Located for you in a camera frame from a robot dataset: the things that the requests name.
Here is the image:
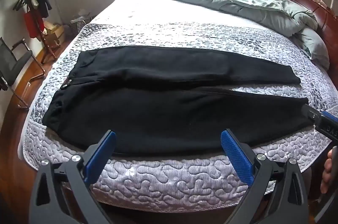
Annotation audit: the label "red hanging garment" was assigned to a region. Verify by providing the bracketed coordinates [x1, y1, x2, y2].
[23, 10, 45, 38]

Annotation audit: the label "red wooden headboard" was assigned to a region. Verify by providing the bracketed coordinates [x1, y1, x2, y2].
[268, 0, 338, 98]

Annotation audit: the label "grey-green duvet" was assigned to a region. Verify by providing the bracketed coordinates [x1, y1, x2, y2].
[176, 0, 330, 69]

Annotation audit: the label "black mesh chair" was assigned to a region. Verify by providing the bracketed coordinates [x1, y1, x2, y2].
[1, 38, 46, 109]

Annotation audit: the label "black pants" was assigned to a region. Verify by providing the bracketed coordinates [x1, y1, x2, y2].
[42, 46, 310, 155]

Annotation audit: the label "person right hand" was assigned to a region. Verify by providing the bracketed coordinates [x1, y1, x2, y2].
[320, 150, 333, 194]

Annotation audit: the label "cardboard box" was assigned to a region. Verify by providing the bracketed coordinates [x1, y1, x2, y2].
[43, 21, 65, 46]

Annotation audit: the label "grey quilted mattress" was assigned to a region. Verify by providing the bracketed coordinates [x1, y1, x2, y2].
[18, 0, 337, 212]

